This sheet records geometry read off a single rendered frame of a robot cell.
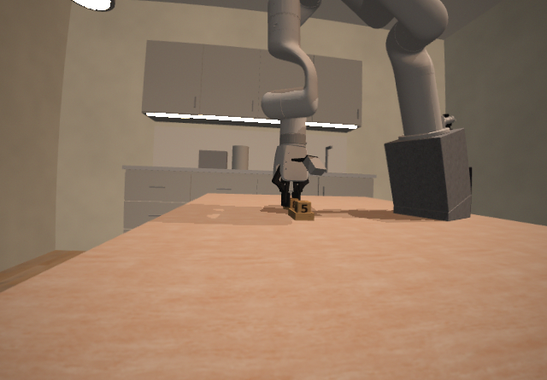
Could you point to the wooden number cube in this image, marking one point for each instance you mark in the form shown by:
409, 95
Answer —
302, 207
292, 203

